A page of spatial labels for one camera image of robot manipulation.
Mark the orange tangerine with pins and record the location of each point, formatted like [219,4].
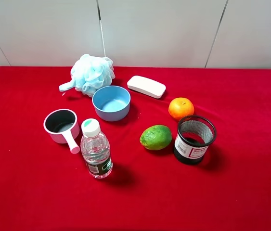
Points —
[180,108]

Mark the blue plastic bowl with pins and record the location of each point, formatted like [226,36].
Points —
[111,103]

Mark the green lime fruit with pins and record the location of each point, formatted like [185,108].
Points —
[156,137]

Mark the white rectangular case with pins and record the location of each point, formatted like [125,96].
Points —
[146,86]

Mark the red velvet tablecloth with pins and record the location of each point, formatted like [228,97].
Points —
[44,187]

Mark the clear water bottle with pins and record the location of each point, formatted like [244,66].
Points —
[95,149]

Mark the light blue bath pouf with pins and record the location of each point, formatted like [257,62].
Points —
[89,74]

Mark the black mesh pen holder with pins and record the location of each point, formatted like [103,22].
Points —
[195,135]

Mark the pink toy saucepan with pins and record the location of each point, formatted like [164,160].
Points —
[63,128]

